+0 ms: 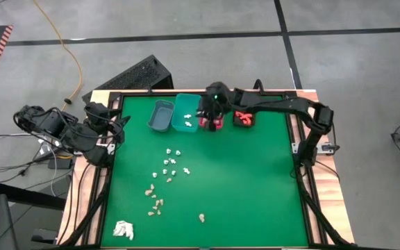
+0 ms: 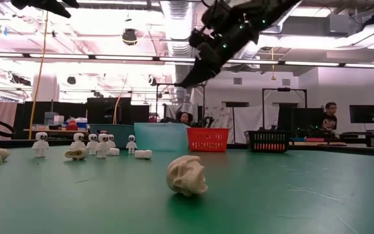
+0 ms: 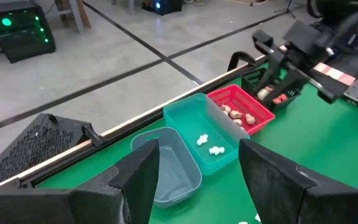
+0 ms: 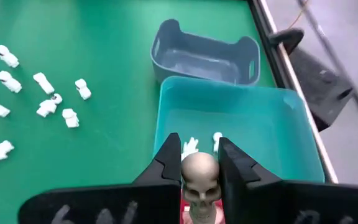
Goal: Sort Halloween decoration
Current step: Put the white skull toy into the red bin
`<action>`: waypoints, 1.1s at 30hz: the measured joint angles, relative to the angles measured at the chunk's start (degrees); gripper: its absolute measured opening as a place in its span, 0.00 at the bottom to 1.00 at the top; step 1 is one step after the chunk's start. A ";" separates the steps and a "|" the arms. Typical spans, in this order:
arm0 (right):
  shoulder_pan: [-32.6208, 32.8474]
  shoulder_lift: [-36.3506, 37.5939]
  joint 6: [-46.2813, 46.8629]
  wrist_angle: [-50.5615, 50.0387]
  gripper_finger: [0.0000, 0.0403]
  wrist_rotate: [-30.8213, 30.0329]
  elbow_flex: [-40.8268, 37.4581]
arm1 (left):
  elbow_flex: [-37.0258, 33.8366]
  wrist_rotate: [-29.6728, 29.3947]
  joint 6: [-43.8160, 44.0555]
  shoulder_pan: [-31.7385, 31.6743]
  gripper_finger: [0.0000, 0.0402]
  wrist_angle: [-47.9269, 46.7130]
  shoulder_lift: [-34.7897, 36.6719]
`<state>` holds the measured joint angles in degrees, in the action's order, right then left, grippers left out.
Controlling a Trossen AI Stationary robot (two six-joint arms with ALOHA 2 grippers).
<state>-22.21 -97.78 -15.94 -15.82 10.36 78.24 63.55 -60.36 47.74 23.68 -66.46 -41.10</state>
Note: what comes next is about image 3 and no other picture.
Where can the green table mat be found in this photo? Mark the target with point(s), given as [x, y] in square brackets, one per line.
[322, 140]

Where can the wooden table leg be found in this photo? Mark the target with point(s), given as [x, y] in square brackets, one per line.
[79, 15]

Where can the computer with blue lights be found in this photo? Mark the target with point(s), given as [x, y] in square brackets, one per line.
[166, 6]

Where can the grey-blue plastic bin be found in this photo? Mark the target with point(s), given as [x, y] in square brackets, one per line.
[172, 174]

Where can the teal translucent plastic bin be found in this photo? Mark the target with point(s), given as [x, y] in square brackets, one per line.
[197, 121]

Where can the red slotted plastic basket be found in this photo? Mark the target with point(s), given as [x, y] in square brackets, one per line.
[232, 96]

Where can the black slotted plastic basket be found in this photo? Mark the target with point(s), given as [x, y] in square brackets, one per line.
[253, 81]

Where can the black tripod stand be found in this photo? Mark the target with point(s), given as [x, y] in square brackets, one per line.
[287, 7]

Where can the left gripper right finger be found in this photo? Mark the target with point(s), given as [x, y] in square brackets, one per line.
[275, 186]

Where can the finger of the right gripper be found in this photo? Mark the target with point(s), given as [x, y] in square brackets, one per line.
[273, 74]
[291, 85]

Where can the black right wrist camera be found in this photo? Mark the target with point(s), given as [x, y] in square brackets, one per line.
[301, 35]

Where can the computer with green lights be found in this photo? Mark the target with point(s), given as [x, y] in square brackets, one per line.
[17, 31]

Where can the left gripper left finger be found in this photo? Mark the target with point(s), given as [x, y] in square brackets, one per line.
[120, 193]

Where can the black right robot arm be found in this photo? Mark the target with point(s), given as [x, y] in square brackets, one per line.
[350, 25]

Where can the black arched table clamp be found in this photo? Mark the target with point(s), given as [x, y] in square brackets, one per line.
[241, 53]
[92, 135]

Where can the beige plastic skull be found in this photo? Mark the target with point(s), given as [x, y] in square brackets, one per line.
[263, 94]
[242, 128]
[238, 122]
[226, 108]
[236, 114]
[250, 119]

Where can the orange skeleton figure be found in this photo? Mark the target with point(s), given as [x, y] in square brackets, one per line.
[269, 89]
[280, 98]

